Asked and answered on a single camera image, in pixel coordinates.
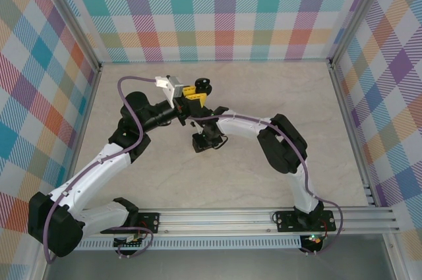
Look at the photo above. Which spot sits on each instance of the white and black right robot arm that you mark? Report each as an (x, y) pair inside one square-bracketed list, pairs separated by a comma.
[(237, 126)]

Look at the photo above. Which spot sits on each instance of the small circuit board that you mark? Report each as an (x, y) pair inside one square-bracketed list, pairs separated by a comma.
[(313, 238), (130, 243)]

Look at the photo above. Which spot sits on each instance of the aluminium side rail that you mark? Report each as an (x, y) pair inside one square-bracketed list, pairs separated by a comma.
[(92, 89), (352, 128)]

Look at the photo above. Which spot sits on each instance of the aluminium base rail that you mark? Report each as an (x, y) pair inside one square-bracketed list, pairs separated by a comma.
[(214, 222)]

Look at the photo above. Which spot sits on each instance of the aluminium frame post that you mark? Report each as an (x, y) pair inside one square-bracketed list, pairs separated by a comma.
[(350, 13), (70, 13)]

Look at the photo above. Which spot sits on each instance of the black earbud charging case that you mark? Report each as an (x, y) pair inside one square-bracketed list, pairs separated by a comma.
[(203, 85)]

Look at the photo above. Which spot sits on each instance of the grey sheet metal panel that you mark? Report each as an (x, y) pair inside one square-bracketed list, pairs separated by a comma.
[(214, 267)]

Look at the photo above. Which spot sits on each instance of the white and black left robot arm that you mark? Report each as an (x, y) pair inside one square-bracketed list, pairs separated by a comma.
[(95, 168)]

